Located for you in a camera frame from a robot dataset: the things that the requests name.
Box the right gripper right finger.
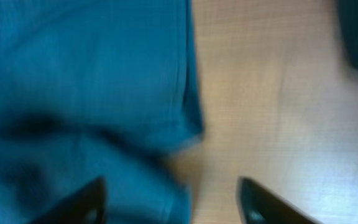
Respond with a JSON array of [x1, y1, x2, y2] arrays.
[[237, 177, 317, 224]]

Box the blue denim shorts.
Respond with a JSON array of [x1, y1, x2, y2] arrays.
[[0, 0, 203, 223]]

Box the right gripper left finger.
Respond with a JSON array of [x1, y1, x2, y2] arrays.
[[29, 177, 107, 224]]

